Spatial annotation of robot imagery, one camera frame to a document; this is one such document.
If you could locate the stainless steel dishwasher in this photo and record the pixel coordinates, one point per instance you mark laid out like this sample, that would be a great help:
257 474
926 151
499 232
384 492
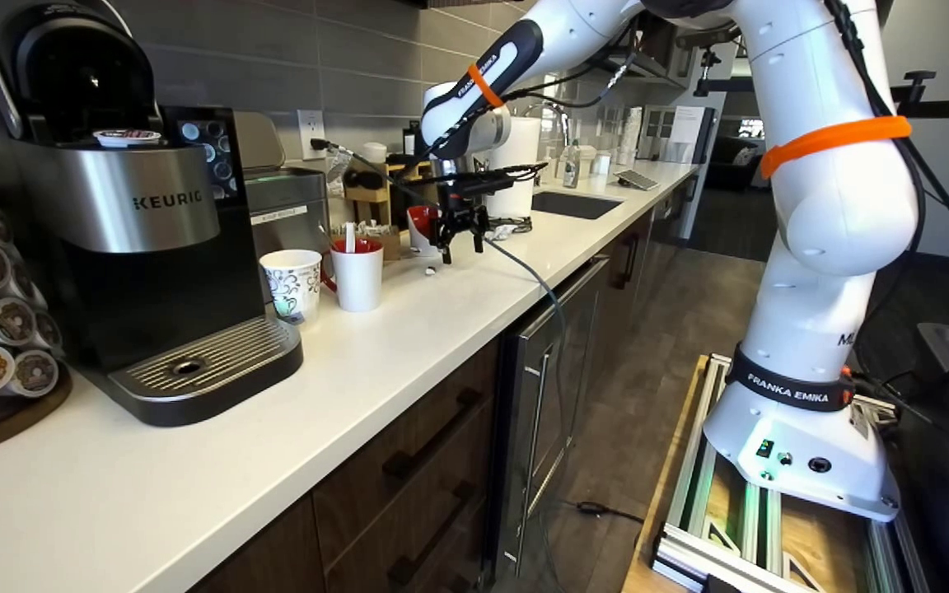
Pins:
550 416

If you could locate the black cart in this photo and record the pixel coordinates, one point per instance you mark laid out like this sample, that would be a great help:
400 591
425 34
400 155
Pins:
947 495

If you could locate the K-cup carousel rack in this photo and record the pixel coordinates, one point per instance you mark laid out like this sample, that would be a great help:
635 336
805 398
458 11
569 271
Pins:
25 421

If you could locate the white wall outlet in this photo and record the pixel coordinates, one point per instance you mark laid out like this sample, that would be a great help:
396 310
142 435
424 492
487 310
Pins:
312 131

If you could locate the wooden countertop organizer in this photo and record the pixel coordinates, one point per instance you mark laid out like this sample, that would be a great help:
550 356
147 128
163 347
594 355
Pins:
362 204

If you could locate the black silver Keurig coffee machine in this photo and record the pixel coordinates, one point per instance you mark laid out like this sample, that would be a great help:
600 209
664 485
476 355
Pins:
147 275

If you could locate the clear glass bottle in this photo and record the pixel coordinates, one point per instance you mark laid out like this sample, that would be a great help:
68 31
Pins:
570 167

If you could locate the patterned paper cup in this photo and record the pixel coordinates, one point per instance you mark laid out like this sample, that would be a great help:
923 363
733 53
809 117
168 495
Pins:
295 289

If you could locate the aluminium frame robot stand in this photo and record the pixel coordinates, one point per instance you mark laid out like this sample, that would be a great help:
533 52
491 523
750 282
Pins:
740 530

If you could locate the dark countertop sink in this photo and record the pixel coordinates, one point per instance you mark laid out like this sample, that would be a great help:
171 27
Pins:
576 206

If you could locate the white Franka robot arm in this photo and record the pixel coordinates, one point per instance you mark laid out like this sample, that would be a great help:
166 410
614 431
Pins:
825 253

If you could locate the white red-rimmed pod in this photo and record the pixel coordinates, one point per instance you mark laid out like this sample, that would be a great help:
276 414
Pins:
128 138

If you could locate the wooden base cabinet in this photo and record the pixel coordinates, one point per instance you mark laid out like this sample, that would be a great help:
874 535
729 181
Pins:
386 517

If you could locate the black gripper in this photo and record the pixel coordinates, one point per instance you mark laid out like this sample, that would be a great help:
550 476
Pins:
462 199

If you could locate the black bottle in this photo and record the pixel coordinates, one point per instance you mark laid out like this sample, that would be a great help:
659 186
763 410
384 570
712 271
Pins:
409 141

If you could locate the white jar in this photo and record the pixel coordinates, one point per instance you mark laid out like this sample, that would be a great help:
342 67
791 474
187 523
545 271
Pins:
372 152

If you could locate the white stir stick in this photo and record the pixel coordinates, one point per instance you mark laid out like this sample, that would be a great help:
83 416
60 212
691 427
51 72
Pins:
351 234

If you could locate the white mug red inside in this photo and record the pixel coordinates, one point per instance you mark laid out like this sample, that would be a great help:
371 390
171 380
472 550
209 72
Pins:
357 282

